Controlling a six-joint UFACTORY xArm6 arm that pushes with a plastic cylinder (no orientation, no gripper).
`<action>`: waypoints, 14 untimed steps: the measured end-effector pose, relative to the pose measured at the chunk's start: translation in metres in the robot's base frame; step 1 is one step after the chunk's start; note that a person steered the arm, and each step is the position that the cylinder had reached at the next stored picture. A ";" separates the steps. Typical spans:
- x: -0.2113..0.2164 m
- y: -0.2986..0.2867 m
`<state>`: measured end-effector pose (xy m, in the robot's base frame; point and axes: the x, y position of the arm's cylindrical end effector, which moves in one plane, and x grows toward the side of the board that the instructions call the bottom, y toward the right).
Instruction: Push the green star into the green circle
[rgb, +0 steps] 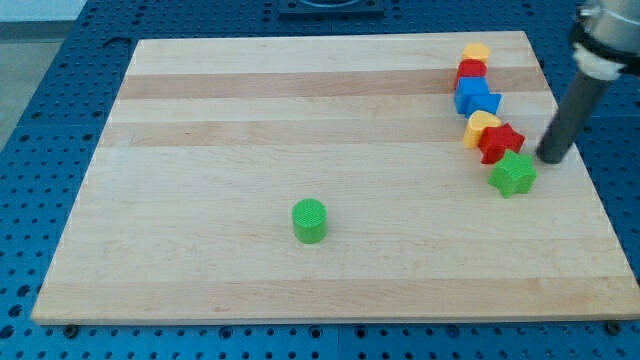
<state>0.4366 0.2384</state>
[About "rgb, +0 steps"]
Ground yellow heart block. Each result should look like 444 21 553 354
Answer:
462 110 502 148

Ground green star block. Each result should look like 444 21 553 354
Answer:
488 150 537 198

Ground red rounded block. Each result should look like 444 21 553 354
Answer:
453 59 488 90

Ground blue cube block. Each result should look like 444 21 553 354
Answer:
454 77 489 114

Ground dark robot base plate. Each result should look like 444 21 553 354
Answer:
276 0 385 18

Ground red star block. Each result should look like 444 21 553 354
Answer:
479 123 525 164

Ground wooden board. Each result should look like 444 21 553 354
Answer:
31 31 639 325

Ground yellow hexagon block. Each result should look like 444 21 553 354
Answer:
461 42 491 64

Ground green cylinder block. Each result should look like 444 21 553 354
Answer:
292 198 328 244

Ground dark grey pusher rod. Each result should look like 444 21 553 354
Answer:
536 71 613 164

